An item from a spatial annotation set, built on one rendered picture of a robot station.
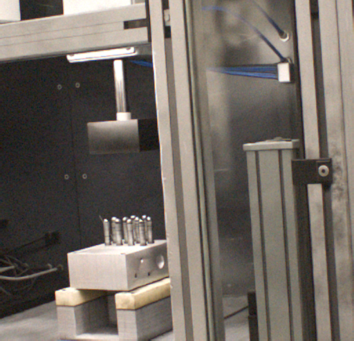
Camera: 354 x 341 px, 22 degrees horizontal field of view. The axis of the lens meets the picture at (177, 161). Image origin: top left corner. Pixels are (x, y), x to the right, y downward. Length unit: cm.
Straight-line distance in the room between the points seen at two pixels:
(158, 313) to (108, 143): 24
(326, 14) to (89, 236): 82
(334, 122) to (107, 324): 54
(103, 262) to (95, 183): 40
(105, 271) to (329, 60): 47
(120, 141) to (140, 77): 29
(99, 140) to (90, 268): 18
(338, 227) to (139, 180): 67
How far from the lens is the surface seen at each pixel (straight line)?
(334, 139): 96
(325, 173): 96
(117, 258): 125
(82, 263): 128
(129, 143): 129
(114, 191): 162
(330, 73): 96
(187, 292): 106
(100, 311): 134
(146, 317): 125
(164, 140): 105
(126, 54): 127
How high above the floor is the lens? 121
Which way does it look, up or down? 3 degrees down
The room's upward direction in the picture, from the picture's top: 4 degrees counter-clockwise
